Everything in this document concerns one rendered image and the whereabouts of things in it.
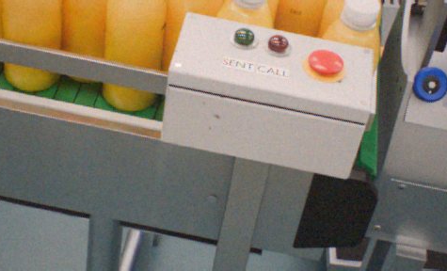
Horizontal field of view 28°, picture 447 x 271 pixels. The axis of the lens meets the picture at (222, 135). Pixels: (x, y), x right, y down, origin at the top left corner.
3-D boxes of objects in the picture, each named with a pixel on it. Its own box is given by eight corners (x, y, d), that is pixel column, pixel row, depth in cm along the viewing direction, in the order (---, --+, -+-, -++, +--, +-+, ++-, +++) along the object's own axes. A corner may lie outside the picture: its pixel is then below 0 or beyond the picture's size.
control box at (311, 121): (347, 181, 94) (372, 108, 87) (159, 142, 95) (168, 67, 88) (352, 118, 102) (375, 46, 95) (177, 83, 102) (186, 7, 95)
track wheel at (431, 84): (454, 71, 113) (450, 70, 115) (418, 63, 113) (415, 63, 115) (445, 105, 113) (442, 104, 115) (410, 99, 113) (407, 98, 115)
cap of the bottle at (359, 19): (343, 23, 100) (347, 10, 99) (341, 3, 103) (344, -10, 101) (377, 28, 100) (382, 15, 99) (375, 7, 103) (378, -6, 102)
